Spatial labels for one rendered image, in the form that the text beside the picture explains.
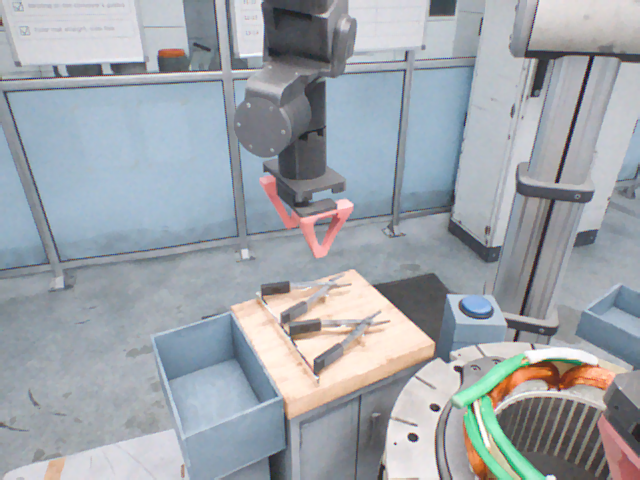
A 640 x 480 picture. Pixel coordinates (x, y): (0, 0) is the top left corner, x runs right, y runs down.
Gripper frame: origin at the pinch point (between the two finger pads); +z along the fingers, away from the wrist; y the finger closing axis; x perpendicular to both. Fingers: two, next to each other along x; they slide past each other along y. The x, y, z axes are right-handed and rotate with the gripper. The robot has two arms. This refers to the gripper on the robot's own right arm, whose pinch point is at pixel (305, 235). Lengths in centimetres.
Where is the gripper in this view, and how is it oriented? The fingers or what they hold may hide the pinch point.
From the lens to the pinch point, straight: 59.0
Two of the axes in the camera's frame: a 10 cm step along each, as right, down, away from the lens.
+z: 0.2, 8.5, 5.3
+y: 4.7, 4.6, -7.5
